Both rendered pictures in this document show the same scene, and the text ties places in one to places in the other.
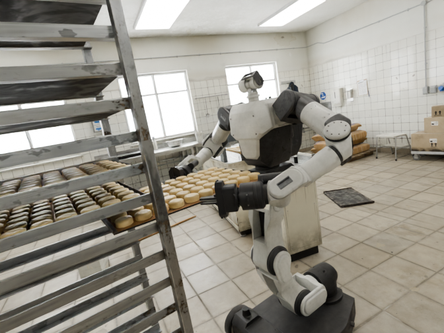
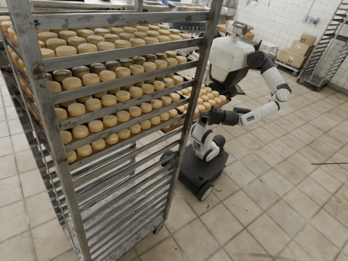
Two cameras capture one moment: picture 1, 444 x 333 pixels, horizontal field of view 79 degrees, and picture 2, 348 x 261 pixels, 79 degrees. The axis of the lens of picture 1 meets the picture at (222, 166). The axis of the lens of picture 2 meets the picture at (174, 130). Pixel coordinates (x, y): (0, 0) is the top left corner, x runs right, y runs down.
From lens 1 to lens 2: 0.66 m
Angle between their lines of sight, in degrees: 32
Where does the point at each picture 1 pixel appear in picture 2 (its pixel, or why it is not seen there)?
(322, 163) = (269, 111)
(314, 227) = not seen: hidden behind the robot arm
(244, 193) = (228, 118)
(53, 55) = not seen: outside the picture
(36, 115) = (159, 73)
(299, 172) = (259, 115)
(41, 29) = (178, 16)
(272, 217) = not seen: hidden behind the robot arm
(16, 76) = (158, 49)
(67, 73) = (179, 46)
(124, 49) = (212, 33)
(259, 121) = (235, 62)
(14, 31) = (167, 18)
